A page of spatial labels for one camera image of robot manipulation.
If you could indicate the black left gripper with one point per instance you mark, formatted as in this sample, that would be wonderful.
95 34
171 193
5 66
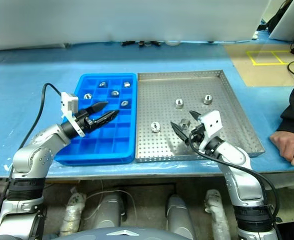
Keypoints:
85 123

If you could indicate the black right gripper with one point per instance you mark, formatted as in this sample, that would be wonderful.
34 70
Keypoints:
196 136

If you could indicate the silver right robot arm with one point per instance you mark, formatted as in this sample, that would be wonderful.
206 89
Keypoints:
239 172

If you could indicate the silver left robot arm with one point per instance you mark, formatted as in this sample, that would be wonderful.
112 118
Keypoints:
34 155

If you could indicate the blue compartment tray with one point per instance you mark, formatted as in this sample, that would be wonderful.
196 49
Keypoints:
107 143

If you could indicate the person's bare hand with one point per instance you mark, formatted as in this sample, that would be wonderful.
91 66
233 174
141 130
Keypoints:
290 147

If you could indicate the perforated metal tray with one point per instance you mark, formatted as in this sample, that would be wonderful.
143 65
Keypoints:
237 125

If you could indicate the brown cardboard sheet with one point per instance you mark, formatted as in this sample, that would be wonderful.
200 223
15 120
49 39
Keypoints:
239 72

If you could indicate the black metal clip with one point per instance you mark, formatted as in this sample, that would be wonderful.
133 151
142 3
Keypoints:
127 43
155 43
143 44

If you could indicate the white round lid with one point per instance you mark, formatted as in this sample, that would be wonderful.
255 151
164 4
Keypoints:
172 42

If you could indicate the grey rounded robot leg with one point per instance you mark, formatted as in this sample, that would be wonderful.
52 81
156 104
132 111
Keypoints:
178 215
110 210

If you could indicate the grey robot torso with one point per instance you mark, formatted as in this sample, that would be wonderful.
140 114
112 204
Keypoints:
117 233

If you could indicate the white leaning panel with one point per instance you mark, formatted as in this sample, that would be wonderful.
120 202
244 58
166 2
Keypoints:
287 22

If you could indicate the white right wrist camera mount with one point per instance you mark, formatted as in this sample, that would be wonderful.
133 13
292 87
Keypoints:
213 123

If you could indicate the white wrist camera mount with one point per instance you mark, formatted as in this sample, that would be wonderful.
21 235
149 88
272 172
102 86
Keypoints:
213 123
70 103

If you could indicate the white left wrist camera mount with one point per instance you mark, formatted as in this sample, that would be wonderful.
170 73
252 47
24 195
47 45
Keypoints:
70 103

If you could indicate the white wrapped post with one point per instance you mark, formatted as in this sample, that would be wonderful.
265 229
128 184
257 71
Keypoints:
218 215
72 215

